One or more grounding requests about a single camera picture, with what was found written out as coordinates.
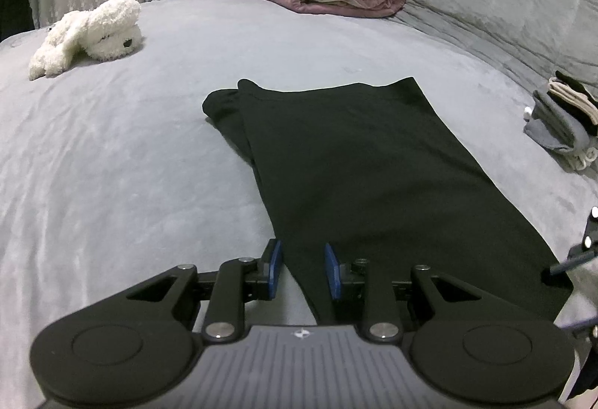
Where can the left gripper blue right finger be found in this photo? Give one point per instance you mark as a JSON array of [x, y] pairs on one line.
[[338, 275]]

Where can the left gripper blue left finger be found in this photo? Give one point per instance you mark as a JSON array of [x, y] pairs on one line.
[[269, 269]]

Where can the black t-shirt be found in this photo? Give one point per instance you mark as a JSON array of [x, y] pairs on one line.
[[374, 173]]

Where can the grey cloth at right edge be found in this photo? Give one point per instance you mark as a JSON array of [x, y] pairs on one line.
[[554, 129]]

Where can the cream folded garment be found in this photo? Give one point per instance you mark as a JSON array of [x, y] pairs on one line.
[[584, 112]]

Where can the black garment on pile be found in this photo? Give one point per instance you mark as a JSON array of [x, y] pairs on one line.
[[577, 86]]

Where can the white plush dog toy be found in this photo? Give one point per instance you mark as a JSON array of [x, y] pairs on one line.
[[106, 33]]

